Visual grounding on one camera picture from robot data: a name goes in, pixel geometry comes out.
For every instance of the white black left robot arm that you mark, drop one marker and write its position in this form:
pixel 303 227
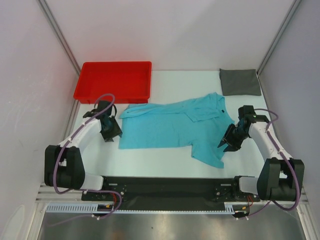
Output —
pixel 63 163

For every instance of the red plastic tray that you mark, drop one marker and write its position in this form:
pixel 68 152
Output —
pixel 128 81

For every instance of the folded grey t-shirt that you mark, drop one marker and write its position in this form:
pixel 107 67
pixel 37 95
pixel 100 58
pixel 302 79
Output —
pixel 239 82

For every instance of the white slotted cable duct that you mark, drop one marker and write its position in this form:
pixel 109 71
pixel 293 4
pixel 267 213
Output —
pixel 104 208

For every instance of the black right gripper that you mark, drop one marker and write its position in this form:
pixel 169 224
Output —
pixel 233 145

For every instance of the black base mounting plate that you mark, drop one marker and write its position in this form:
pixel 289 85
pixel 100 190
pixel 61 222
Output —
pixel 171 193

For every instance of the right aluminium corner post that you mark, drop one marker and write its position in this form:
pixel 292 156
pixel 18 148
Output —
pixel 280 32

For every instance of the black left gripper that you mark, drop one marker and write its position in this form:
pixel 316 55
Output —
pixel 117 131

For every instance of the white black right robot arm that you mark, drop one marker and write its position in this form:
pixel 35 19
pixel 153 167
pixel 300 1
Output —
pixel 281 177

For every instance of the left aluminium corner post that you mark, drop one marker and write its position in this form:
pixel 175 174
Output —
pixel 46 10

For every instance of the aluminium corner post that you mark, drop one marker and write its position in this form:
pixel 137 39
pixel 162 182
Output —
pixel 280 32
pixel 46 10

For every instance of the light blue t-shirt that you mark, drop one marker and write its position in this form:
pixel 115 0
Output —
pixel 198 122

